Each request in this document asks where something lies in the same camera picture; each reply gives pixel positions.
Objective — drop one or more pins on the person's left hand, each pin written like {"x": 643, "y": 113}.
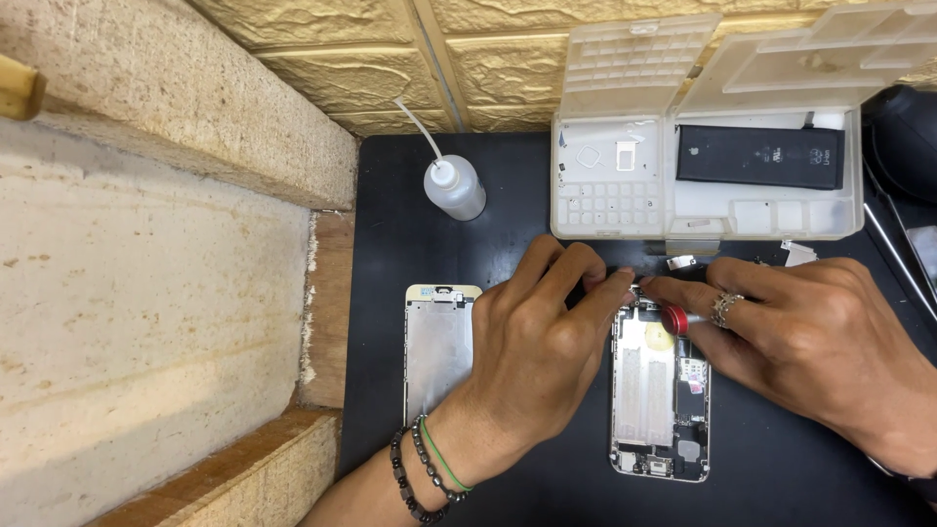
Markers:
{"x": 527, "y": 366}

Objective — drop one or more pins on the person's right hand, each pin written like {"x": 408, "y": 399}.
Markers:
{"x": 805, "y": 337}

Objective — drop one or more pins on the red and silver screwdriver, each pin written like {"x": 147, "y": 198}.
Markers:
{"x": 675, "y": 320}

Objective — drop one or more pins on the gold phone chassis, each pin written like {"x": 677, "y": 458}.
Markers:
{"x": 659, "y": 410}

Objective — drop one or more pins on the white phone screen assembly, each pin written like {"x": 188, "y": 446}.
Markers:
{"x": 438, "y": 351}

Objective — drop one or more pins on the thin metal rod tool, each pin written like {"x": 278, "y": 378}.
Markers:
{"x": 897, "y": 260}

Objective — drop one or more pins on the black work mat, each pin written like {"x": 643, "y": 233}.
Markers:
{"x": 527, "y": 190}

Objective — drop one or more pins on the black phone battery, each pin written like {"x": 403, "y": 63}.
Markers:
{"x": 758, "y": 155}

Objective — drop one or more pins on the white squeeze bottle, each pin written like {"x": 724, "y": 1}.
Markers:
{"x": 457, "y": 187}

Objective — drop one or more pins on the sim ejector pin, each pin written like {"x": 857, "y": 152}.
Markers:
{"x": 590, "y": 156}

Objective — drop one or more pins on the black rounded device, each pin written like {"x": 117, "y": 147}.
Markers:
{"x": 904, "y": 139}

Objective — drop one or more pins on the silver sim tray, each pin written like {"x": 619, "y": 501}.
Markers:
{"x": 625, "y": 155}

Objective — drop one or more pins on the clear plastic organizer box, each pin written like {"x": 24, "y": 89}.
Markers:
{"x": 732, "y": 80}

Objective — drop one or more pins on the wooden block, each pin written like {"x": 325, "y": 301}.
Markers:
{"x": 241, "y": 476}

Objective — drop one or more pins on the rough wooden beam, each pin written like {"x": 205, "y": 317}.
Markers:
{"x": 183, "y": 95}

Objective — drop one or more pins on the small metal bracket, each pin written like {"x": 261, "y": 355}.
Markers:
{"x": 682, "y": 261}

